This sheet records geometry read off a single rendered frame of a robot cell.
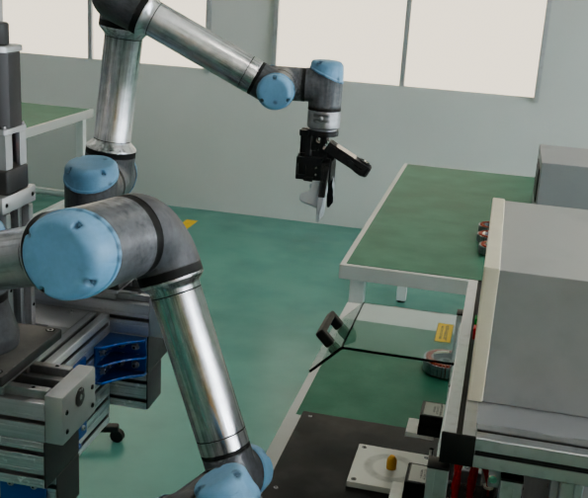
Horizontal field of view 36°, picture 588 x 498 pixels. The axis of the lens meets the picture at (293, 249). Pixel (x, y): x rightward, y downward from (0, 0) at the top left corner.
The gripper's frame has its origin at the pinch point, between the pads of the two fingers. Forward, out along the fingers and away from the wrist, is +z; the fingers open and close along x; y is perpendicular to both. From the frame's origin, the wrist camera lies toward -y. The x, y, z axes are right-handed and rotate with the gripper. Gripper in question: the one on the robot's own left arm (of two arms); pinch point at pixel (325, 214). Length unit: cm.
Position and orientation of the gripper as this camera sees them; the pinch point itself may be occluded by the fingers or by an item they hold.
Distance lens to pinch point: 214.1
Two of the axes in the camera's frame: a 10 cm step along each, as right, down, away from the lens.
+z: -0.6, 9.5, 2.9
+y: -9.8, -1.2, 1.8
